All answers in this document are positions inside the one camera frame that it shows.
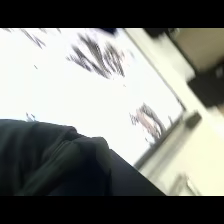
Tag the black garment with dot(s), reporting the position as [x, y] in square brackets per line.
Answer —
[63, 163]

